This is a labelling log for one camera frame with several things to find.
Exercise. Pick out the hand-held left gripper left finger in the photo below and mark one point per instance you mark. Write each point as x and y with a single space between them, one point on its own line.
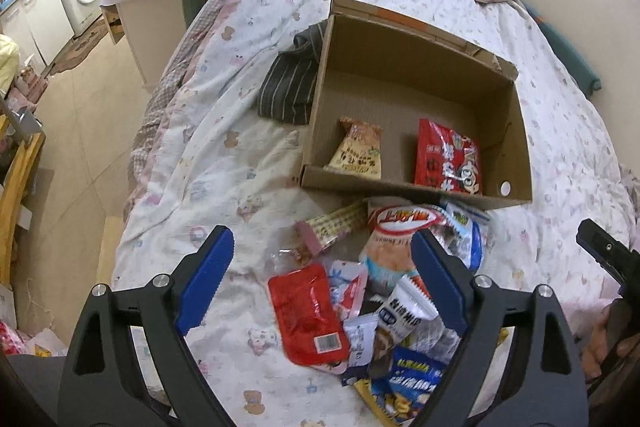
207 277

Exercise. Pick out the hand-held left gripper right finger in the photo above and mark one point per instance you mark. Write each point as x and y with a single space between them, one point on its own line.
440 287

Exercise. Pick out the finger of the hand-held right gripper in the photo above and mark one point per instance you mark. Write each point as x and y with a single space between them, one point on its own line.
610 254

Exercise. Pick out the white snack packet red end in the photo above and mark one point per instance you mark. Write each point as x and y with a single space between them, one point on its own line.
402 307

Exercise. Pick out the blue white snack packet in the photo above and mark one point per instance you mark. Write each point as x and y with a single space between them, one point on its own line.
467 232

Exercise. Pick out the small brown clear packet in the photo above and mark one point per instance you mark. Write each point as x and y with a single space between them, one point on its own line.
292 256

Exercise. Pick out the small pink snack packet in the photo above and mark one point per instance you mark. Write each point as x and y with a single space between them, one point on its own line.
347 287

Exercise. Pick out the small white snack packet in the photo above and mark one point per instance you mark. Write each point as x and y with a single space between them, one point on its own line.
360 337

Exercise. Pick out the blue yellow snack packet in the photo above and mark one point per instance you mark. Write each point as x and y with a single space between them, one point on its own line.
407 382

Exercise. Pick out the brown cookie packet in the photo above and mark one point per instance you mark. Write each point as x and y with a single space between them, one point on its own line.
335 224

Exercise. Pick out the cardboard box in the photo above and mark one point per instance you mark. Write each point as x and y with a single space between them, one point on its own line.
400 107

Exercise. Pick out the person's right hand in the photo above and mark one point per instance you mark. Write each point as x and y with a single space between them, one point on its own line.
597 342

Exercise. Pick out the red cartoon snack packet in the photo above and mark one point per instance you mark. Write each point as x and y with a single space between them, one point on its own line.
447 157

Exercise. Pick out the printed white quilt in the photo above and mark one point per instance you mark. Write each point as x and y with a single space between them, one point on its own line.
240 147

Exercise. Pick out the tan snack packet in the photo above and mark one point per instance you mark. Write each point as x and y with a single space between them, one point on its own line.
355 152

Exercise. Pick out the checkered bedsheet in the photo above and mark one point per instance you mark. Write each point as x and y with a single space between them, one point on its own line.
160 107

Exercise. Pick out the teal mattress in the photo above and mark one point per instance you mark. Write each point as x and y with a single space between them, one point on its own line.
565 52

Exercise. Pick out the wooden rack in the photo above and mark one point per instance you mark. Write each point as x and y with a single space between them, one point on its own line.
20 187

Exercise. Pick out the grey cloth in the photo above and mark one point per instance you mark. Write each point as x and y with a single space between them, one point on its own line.
30 387

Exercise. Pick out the dark striped cloth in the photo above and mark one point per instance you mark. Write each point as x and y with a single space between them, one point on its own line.
287 82

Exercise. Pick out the white nightstand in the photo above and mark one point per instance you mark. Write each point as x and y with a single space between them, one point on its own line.
150 32

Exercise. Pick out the brown floor rug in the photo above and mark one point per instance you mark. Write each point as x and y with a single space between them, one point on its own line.
80 49

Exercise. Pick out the pink printed box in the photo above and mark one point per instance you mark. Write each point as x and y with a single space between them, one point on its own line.
27 79

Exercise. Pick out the yellow cloth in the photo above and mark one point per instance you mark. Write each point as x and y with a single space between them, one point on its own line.
7 62

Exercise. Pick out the white floor cabinet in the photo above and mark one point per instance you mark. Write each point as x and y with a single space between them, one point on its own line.
35 22

